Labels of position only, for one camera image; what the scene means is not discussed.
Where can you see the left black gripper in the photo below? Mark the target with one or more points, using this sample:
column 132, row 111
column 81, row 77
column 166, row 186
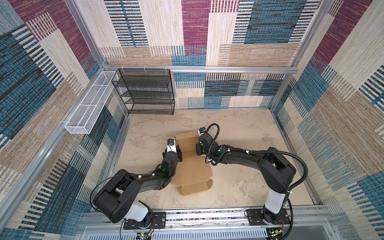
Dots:
column 178, row 155

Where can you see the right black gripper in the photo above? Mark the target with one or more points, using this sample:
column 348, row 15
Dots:
column 198, row 148

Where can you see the brown cardboard box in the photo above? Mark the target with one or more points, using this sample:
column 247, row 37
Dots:
column 193, row 175

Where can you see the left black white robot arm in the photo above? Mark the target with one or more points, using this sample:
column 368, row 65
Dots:
column 116, row 198

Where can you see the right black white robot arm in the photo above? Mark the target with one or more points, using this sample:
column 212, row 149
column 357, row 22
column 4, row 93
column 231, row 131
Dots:
column 277, row 171

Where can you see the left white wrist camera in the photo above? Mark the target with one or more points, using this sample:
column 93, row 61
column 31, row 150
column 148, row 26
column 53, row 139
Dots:
column 171, row 145

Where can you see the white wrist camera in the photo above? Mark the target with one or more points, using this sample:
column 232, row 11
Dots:
column 171, row 145
column 202, row 131

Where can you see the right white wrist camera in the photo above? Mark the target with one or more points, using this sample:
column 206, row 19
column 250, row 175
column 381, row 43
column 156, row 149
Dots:
column 202, row 131

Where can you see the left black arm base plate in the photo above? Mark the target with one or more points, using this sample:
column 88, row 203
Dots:
column 156, row 219

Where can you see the black wire shelf rack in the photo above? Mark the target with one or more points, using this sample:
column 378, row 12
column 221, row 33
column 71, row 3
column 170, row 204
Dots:
column 146, row 91

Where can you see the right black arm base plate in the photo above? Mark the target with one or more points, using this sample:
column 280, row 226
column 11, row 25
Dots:
column 263, row 217

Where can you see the white wire mesh basket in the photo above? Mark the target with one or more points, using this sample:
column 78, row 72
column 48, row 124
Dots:
column 86, row 114

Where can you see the aluminium front rail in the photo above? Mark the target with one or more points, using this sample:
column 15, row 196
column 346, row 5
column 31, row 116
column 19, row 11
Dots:
column 310, row 223

